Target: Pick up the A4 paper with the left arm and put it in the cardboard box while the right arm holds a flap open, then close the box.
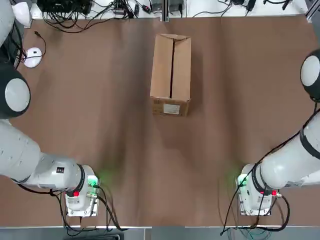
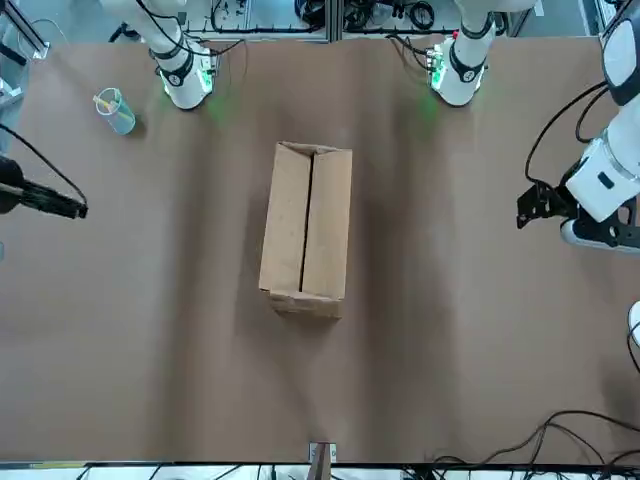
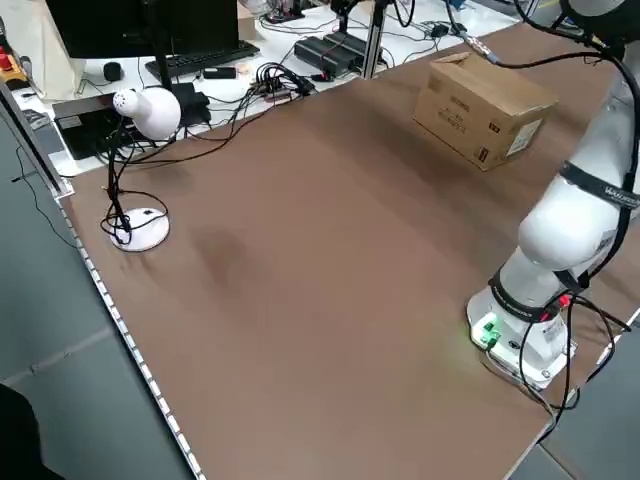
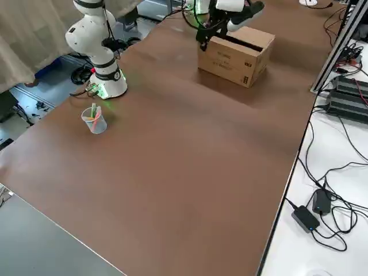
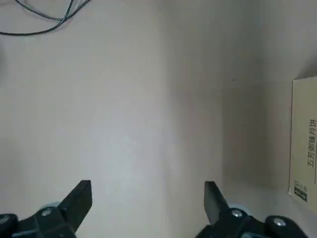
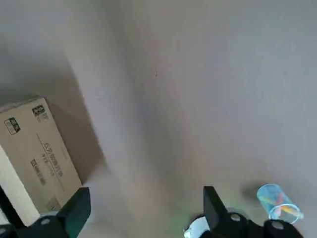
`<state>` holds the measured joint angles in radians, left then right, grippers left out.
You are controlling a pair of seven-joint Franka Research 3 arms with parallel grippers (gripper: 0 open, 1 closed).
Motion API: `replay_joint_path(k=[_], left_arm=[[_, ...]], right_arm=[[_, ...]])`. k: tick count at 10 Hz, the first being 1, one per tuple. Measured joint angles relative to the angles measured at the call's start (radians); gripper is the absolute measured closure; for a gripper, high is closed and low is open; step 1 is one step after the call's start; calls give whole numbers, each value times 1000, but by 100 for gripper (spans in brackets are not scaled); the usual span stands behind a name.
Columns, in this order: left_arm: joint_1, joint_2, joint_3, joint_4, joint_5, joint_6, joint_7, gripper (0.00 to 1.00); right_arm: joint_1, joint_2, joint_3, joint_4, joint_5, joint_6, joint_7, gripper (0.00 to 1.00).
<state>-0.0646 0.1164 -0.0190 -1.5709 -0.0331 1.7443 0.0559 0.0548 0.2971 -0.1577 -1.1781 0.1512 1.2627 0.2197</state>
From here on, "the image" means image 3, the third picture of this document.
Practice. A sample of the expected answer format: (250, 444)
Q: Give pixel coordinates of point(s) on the brown cardboard box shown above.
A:
(465, 120)

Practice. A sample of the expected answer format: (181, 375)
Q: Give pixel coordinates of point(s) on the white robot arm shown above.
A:
(565, 225)

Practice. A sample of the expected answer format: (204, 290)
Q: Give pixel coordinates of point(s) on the black dock box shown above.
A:
(192, 102)

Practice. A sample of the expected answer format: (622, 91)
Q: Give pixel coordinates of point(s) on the small cardboard carton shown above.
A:
(247, 22)

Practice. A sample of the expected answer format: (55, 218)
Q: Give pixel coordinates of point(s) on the black electronic box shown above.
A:
(85, 130)

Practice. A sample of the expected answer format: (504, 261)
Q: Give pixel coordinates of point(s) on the black finned power supply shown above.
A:
(312, 52)
(345, 46)

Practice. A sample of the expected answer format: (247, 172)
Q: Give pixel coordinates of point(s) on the small black device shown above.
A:
(220, 73)

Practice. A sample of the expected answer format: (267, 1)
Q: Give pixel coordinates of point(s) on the white desk lamp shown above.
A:
(157, 112)

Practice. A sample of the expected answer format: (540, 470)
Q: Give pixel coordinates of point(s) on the black keyboard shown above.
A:
(205, 57)

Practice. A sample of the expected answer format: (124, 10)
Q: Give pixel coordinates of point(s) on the black tripod stand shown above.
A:
(290, 10)

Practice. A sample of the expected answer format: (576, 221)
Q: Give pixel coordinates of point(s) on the black power adapter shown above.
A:
(439, 30)

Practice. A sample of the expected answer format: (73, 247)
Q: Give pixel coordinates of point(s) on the black computer mouse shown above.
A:
(112, 70)

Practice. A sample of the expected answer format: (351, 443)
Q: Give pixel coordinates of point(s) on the black computer monitor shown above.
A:
(125, 25)

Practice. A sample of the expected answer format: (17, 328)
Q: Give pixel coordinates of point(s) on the red emergency stop button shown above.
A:
(7, 62)

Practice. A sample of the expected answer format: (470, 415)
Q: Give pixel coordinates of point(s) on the black bulky object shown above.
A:
(20, 440)

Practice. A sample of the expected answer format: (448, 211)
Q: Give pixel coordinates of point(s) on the aluminium frame post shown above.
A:
(372, 40)

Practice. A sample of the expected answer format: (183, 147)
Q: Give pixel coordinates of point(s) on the aluminium frame rail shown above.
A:
(35, 140)

